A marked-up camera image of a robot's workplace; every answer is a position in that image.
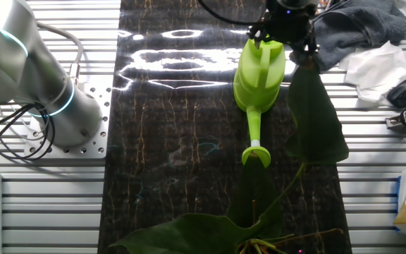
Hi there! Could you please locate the metal camera bracket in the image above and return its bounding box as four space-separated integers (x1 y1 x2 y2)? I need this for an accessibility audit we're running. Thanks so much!
385 114 406 131

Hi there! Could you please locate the grey towel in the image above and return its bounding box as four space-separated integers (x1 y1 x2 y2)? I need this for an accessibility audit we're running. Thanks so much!
312 0 406 73

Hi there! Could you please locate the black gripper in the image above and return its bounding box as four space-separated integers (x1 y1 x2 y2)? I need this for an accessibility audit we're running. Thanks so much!
247 0 319 56

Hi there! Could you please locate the black computer mouse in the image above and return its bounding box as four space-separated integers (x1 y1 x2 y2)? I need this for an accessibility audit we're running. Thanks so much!
386 78 406 109

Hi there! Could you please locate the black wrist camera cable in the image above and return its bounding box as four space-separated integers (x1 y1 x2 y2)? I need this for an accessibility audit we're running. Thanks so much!
197 0 271 26

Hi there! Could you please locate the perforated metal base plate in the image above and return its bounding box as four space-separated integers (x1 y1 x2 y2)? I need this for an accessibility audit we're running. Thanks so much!
24 83 112 160

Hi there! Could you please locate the green leafy plant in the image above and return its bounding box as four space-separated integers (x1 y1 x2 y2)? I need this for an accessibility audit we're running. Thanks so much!
108 58 350 254

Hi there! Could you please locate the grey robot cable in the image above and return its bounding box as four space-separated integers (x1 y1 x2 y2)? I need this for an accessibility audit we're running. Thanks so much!
35 20 85 87

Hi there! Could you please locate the white tissue paper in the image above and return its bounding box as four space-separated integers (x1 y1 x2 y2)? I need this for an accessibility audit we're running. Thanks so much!
338 40 406 109

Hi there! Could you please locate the black cable bundle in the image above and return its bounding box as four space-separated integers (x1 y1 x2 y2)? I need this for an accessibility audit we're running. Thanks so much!
0 101 58 162

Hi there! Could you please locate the lime green watering can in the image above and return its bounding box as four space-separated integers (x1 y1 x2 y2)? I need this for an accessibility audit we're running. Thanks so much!
233 37 287 169

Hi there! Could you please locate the dark marble-pattern board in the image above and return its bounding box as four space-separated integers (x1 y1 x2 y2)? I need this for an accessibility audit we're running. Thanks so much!
97 0 354 254

